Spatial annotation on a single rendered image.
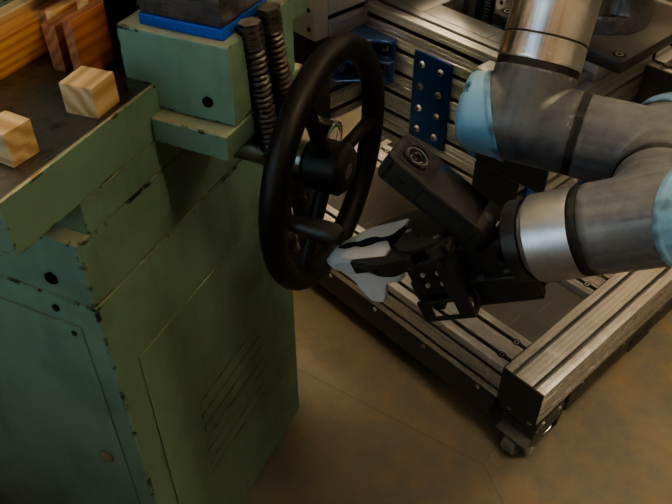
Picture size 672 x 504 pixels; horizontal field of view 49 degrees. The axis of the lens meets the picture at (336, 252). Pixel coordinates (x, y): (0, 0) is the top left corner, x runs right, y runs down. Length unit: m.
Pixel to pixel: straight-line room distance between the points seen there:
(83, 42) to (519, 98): 0.45
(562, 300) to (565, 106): 0.95
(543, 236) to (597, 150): 0.10
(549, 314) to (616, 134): 0.92
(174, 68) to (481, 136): 0.32
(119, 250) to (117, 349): 0.13
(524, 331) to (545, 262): 0.90
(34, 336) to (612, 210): 0.68
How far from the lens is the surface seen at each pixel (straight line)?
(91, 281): 0.81
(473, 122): 0.68
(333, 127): 1.13
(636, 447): 1.66
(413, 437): 1.56
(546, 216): 0.60
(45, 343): 0.96
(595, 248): 0.59
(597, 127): 0.66
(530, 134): 0.67
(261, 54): 0.78
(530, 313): 1.54
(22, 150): 0.73
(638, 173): 0.60
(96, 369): 0.93
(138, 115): 0.81
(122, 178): 0.81
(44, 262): 0.84
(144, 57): 0.81
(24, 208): 0.71
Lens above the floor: 1.28
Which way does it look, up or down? 41 degrees down
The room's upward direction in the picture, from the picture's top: straight up
